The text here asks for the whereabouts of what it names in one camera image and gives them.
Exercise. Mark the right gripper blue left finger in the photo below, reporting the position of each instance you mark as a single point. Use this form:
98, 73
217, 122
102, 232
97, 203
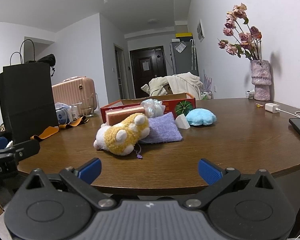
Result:
78, 181

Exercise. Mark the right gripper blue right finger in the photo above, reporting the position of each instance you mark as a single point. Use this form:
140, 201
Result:
218, 179

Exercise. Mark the yellow white plush hamster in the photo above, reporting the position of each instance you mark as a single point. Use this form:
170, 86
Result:
121, 138

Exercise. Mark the light blue fluffy puff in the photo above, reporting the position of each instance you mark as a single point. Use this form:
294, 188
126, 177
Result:
200, 117

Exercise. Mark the white wedge makeup sponge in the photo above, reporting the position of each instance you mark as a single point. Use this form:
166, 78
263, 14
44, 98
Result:
181, 122

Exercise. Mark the pink striped sponge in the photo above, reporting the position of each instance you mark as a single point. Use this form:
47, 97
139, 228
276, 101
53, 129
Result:
115, 116

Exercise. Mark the purple linen drawstring pouch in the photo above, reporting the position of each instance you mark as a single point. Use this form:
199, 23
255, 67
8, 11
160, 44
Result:
162, 130

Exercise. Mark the iridescent mesh bath ball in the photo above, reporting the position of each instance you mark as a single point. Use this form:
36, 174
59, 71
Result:
153, 108

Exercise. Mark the black paper shopping bag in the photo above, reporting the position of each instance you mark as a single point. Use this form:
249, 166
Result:
26, 98

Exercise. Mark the clear glass vase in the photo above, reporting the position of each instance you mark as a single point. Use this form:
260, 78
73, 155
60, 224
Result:
88, 105

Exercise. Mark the small white bottle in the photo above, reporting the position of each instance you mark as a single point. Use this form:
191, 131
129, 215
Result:
74, 112

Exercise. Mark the red cardboard pumpkin box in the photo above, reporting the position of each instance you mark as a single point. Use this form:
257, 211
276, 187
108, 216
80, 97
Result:
171, 101

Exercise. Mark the pink hard-shell suitcase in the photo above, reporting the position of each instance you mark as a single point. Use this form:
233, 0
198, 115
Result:
72, 90

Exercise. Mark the small white box by vase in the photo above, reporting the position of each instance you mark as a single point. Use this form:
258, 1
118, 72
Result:
249, 94

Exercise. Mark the white power adapter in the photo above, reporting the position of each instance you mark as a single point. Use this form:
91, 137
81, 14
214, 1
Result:
272, 107

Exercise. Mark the beige jacket on chair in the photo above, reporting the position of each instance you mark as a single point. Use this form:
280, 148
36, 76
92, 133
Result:
175, 84

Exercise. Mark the pink textured vase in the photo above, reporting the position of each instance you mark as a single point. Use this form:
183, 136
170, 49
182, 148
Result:
261, 79

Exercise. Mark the grey refrigerator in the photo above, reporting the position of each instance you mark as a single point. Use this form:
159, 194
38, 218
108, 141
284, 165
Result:
184, 57

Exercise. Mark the dark entrance door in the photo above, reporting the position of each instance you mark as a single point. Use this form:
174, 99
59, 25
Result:
147, 63

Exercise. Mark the dried pink rose bouquet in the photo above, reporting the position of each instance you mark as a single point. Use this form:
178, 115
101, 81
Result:
247, 40

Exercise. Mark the yellow box on refrigerator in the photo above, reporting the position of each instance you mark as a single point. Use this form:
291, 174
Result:
183, 35

